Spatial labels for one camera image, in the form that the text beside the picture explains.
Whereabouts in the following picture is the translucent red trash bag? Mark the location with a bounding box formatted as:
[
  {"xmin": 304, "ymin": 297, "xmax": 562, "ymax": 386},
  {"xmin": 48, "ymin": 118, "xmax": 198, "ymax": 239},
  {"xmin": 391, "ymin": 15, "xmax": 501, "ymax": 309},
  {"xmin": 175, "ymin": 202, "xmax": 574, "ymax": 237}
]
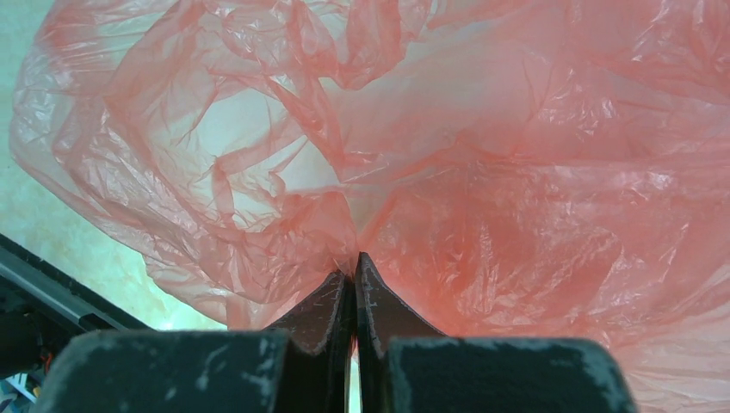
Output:
[{"xmin": 9, "ymin": 1, "xmax": 729, "ymax": 412}]

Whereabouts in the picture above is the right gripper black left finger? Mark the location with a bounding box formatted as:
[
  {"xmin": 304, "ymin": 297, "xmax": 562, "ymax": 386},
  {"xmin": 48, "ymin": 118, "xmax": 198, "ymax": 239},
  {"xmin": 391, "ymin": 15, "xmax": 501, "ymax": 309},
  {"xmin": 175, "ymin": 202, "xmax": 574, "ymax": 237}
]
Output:
[{"xmin": 34, "ymin": 272, "xmax": 354, "ymax": 412}]

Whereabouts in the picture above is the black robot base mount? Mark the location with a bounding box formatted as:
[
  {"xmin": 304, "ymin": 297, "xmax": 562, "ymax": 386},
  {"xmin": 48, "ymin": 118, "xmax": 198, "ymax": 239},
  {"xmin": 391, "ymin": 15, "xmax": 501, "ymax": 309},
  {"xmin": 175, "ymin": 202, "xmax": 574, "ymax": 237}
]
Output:
[{"xmin": 1, "ymin": 236, "xmax": 149, "ymax": 378}]

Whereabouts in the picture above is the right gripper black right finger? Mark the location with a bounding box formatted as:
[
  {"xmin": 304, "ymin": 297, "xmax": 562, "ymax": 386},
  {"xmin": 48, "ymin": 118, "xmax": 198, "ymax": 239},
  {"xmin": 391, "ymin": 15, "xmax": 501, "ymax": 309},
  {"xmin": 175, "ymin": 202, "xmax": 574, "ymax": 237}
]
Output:
[{"xmin": 354, "ymin": 253, "xmax": 638, "ymax": 412}]

